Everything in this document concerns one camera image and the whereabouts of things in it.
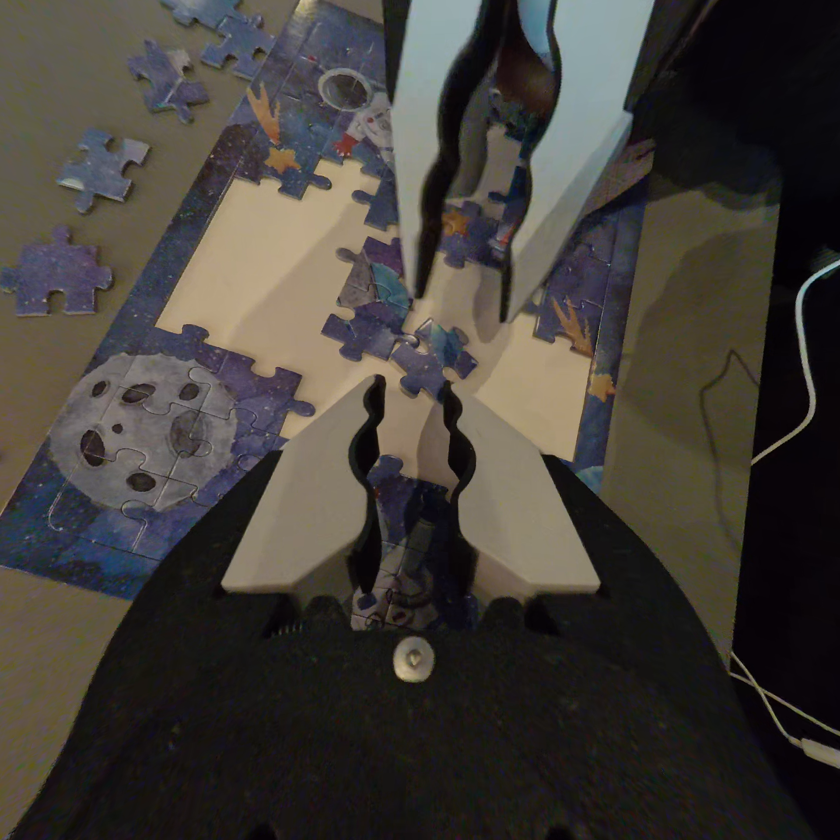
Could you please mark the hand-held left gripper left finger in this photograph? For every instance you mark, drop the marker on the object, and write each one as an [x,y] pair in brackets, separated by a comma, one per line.
[295,525]

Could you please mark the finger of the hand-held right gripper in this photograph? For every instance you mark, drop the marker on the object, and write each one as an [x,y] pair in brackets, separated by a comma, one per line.
[590,164]
[417,131]

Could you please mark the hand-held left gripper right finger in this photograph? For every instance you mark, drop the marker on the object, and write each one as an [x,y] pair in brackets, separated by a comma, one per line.
[525,525]

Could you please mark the space jigsaw puzzle board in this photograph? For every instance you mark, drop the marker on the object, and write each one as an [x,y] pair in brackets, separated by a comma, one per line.
[144,426]

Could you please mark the blue teal puzzle piece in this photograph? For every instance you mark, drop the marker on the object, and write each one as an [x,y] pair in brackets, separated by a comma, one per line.
[426,367]

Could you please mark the joined planet puzzle pieces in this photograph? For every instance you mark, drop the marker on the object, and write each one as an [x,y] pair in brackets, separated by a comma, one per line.
[364,328]

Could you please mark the person's right hand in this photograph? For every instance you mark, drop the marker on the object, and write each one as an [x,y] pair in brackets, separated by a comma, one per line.
[525,75]

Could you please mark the row of puzzle pieces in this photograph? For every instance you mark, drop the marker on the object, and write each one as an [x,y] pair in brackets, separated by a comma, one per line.
[56,272]

